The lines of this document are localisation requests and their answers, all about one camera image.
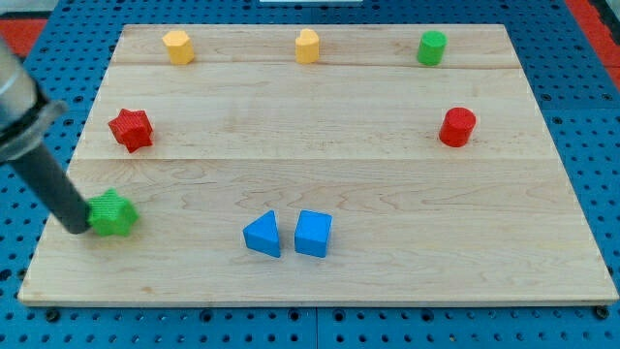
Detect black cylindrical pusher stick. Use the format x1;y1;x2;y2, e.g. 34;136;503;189
9;143;90;235

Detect green star block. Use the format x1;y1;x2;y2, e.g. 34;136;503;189
88;188;140;237

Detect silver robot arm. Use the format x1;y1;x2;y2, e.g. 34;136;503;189
1;43;90;235

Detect red star block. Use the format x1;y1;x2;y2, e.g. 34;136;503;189
108;109;153;153

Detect blue triangle block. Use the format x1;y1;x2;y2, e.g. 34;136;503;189
242;210;281;258

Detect yellow hexagon block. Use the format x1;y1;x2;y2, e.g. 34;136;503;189
162;30;195;65

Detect blue cube block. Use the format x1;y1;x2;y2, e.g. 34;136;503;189
294;210;332;258

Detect wooden board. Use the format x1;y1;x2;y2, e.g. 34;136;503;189
18;24;618;307

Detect yellow heart block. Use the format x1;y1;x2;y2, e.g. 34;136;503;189
294;28;320;64

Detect green cylinder block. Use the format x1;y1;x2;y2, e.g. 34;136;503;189
417;30;448;66

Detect red cylinder block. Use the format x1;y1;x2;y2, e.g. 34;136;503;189
439;107;477;147

